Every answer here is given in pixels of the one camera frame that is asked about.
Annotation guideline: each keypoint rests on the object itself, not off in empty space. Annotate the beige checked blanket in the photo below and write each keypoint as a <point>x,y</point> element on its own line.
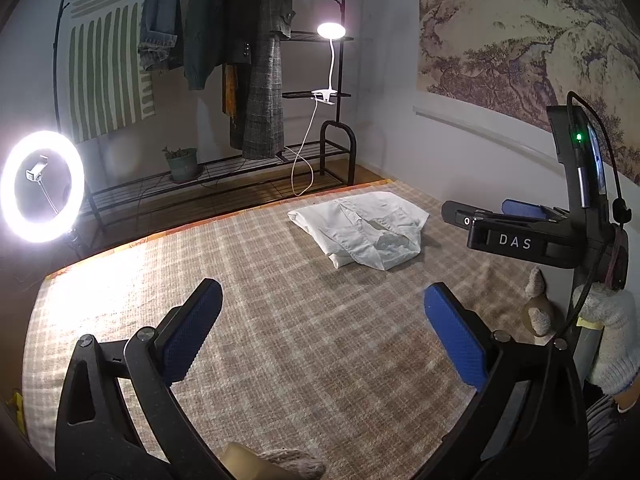
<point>300,335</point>

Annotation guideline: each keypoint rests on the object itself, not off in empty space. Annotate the phone clamp holder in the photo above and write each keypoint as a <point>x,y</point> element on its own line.
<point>36,172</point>

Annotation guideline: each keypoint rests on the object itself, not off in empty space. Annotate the blue denim jacket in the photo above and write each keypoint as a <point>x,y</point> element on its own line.
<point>160,10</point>

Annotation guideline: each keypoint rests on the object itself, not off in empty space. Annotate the person's right hand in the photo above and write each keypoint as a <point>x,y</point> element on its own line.
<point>622,340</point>

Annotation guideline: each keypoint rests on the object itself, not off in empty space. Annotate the potted plant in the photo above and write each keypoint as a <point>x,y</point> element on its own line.
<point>181,167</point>

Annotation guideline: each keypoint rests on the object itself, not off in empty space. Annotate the person's right forearm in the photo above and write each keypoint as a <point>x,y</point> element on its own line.
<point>607,430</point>

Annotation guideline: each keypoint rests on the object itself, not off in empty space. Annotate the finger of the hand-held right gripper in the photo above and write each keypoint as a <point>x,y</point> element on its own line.
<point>522,208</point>
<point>457,212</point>

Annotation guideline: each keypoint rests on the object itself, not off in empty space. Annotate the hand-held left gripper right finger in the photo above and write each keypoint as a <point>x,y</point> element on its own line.
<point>455,335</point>

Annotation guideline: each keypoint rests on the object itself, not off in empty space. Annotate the yellow scarf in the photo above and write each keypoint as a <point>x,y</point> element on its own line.
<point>230,90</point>

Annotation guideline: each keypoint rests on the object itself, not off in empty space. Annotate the white clip lamp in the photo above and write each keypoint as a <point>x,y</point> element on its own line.
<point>331,30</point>

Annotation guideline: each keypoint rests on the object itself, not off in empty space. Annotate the black metal clothes rack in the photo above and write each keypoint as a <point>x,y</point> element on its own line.
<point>350,160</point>

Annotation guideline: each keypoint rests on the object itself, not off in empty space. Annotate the dark green jacket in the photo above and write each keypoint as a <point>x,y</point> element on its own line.
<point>202,25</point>

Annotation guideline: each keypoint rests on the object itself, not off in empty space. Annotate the white long-sleeved shirt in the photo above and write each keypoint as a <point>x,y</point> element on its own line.
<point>370,240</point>

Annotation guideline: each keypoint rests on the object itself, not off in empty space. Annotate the green striped wall hanging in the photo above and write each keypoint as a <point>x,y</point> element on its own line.
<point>100,60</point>

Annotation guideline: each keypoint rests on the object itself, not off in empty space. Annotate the yellow tape strip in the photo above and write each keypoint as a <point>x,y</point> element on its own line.
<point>16,410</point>

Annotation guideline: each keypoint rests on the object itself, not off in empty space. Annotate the person's left hand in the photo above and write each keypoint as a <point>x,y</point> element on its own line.
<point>295,465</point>

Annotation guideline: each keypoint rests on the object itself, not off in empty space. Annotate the black coat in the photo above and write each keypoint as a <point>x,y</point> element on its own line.
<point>235,10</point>

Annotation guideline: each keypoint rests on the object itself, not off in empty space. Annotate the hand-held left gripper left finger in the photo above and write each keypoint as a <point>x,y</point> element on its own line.
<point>192,330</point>

